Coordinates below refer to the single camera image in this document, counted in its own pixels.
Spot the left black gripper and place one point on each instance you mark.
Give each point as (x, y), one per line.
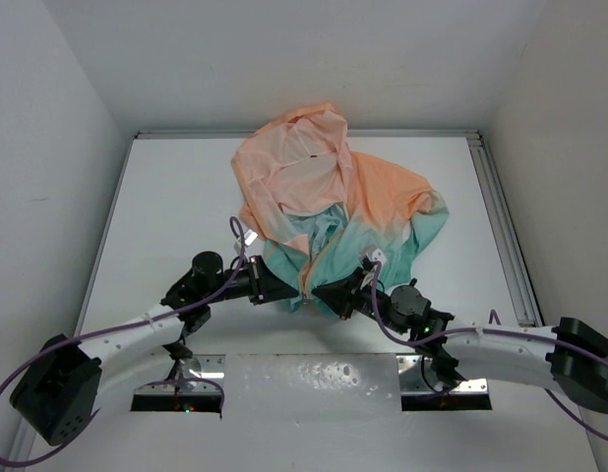
(264, 285)

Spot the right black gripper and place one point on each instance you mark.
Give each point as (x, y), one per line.
(342, 297)

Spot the orange and teal jacket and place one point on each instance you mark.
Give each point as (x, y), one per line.
(316, 203)

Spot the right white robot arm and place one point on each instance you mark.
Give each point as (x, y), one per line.
(570, 358)

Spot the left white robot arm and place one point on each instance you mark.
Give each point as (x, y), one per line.
(66, 382)

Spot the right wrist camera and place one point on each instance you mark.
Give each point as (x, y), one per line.
(371, 256)

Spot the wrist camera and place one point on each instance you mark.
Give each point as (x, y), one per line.
(250, 236)
(371, 256)

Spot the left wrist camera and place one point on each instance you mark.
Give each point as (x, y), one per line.
(250, 236)

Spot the metal base plate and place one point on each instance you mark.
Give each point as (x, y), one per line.
(200, 383)

